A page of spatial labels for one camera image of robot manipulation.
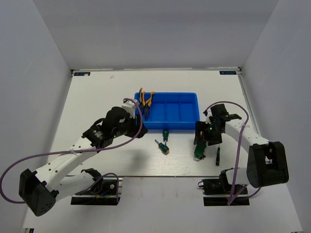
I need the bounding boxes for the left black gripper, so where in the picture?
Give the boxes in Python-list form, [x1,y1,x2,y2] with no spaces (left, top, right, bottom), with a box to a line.
[113,112,148,138]

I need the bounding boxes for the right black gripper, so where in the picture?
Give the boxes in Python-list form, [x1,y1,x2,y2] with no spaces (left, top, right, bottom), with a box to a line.
[194,121,223,146]

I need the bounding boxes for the green hex key set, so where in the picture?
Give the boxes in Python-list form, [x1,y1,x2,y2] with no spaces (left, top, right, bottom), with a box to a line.
[194,135,207,160]

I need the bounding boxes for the yellow black needle-nose pliers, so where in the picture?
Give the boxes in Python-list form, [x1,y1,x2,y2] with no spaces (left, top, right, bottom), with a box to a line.
[141,91,154,120]

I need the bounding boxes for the yellow black combination pliers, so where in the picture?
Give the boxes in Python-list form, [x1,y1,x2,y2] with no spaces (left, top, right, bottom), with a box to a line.
[139,87,155,108]

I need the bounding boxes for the green stubby phillips screwdriver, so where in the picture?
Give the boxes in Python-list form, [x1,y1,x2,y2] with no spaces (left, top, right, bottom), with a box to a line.
[155,139,170,154]

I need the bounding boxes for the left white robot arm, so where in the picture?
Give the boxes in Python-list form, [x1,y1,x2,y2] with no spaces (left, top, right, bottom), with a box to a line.
[18,107,148,216]

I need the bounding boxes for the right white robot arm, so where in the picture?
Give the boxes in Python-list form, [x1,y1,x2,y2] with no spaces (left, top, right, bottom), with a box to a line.
[194,103,289,194]

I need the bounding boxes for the slim black green screwdriver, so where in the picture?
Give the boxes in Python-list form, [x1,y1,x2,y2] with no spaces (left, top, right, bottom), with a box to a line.
[215,145,221,166]

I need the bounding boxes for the green stubby screwdriver near tray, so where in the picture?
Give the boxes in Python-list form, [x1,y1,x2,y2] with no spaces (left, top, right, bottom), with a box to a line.
[162,129,169,142]

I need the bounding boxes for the blue compartment tray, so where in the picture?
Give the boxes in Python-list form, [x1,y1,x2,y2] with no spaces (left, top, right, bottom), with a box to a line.
[142,92,200,130]

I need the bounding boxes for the right blue corner label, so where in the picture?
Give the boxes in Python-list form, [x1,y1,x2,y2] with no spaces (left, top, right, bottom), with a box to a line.
[219,70,237,75]

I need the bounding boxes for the blue corner label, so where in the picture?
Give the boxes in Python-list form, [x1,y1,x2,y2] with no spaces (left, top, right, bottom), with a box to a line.
[73,72,90,76]
[219,70,237,75]

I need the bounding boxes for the left blue corner label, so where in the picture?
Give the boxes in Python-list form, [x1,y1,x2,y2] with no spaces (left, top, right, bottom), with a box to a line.
[73,72,90,76]

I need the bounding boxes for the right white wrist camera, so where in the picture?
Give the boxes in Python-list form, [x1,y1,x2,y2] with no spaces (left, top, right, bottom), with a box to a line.
[204,110,214,124]

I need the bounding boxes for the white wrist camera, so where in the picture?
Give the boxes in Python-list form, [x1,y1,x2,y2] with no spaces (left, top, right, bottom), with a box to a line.
[121,99,139,118]
[204,110,214,124]

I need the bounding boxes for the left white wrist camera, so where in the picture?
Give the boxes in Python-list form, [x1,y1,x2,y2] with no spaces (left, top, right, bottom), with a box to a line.
[121,99,139,118]

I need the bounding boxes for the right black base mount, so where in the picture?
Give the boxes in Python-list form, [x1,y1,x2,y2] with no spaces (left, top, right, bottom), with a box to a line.
[198,179,250,207]

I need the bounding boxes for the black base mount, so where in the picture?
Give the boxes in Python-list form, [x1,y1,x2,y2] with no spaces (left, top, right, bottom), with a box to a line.
[70,177,122,206]
[198,179,250,207]

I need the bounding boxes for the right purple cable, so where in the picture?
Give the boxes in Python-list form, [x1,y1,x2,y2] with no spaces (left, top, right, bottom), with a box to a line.
[203,100,264,206]

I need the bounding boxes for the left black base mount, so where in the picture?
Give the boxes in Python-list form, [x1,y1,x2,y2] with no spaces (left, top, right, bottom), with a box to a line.
[70,177,122,206]

